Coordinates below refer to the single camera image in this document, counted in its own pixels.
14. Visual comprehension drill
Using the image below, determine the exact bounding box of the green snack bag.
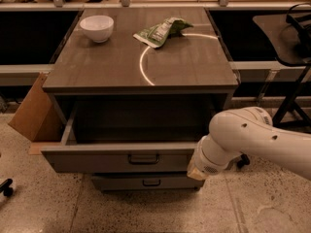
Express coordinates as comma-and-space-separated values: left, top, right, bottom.
133, 17, 192, 49

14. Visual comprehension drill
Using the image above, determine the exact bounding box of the black lower drawer handle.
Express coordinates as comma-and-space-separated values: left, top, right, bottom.
142, 180, 161, 187

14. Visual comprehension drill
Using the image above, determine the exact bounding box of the black top drawer handle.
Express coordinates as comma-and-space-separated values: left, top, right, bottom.
127, 154, 159, 165

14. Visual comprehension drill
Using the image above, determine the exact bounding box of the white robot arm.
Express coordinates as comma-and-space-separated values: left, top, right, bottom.
188, 107, 311, 181

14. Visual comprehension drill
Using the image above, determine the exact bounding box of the black chair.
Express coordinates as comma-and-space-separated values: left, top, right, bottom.
253, 2, 311, 127

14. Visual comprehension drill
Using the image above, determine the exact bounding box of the grey drawer cabinet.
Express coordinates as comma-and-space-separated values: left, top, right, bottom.
42, 6, 251, 192

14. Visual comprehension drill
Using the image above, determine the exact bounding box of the grey lower drawer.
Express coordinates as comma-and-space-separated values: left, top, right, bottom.
91, 172, 204, 191

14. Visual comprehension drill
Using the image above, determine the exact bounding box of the black caster wheel left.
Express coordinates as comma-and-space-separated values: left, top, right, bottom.
0, 179, 14, 197

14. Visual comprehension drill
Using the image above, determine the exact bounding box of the grey top drawer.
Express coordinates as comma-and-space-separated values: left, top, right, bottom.
43, 99, 216, 174

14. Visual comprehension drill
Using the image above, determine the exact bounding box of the white ceramic bowl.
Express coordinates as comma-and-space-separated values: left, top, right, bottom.
80, 16, 114, 43

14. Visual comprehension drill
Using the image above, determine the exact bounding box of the grey drawer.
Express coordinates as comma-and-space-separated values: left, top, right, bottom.
43, 99, 216, 174
91, 172, 204, 191

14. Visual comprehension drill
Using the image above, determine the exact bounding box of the black drawer handle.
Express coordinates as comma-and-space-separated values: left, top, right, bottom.
127, 154, 159, 165
142, 180, 161, 187

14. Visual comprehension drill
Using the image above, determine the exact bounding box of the brown cardboard box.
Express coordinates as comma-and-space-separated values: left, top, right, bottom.
9, 73, 63, 155

